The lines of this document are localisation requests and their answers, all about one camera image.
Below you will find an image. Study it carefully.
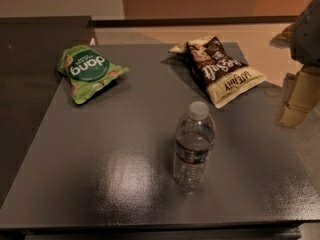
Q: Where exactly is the brown white chip bag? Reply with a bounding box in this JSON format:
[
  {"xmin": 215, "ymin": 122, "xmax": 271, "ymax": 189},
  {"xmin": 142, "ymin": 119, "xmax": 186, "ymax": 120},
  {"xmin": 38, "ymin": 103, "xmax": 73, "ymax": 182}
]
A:
[{"xmin": 169, "ymin": 36, "xmax": 267, "ymax": 109}]

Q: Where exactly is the clear plastic water bottle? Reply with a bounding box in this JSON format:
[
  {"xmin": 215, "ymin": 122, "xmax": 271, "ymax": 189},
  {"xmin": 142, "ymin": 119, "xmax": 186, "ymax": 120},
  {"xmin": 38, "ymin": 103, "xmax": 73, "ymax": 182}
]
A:
[{"xmin": 173, "ymin": 101, "xmax": 216, "ymax": 188}]

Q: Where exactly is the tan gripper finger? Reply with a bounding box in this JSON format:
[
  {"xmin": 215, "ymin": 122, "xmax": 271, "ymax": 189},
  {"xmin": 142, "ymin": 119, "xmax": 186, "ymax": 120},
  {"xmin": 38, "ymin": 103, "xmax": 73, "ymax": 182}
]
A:
[
  {"xmin": 274, "ymin": 24, "xmax": 295, "ymax": 41},
  {"xmin": 278, "ymin": 65, "xmax": 320, "ymax": 128}
]

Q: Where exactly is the green dang snack bag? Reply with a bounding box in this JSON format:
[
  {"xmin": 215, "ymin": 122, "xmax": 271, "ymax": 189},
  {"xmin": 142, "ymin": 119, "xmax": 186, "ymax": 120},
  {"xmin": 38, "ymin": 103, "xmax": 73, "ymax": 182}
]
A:
[{"xmin": 57, "ymin": 45, "xmax": 129, "ymax": 105}]

